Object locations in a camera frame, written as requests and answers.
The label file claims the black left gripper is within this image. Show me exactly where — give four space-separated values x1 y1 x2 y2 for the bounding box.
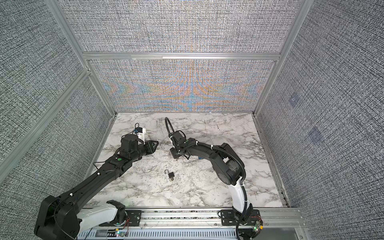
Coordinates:
131 139 160 163

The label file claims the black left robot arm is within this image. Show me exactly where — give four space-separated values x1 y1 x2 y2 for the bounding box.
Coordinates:
34 134 159 240

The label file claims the black padlock lower left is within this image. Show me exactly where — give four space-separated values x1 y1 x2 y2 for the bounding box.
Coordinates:
165 170 175 181

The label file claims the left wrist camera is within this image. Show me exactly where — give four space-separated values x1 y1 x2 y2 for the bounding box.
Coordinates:
134 127 146 144

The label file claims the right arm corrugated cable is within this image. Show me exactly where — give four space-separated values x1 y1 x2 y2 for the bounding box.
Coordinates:
164 116 248 240

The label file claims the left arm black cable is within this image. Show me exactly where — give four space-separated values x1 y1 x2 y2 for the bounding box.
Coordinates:
52 197 94 240

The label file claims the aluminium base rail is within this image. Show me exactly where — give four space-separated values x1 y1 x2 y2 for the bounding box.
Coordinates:
55 207 307 230

